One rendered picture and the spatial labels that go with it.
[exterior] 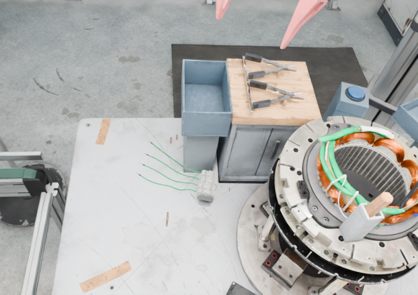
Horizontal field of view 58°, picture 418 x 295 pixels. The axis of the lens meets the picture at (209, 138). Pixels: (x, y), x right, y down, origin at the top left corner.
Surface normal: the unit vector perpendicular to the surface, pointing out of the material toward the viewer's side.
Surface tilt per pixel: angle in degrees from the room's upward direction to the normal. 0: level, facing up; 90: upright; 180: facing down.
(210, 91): 0
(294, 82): 0
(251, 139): 90
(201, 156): 90
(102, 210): 0
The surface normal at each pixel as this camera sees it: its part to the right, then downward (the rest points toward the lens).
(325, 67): 0.10, -0.60
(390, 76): -0.53, 0.64
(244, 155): 0.04, 0.80
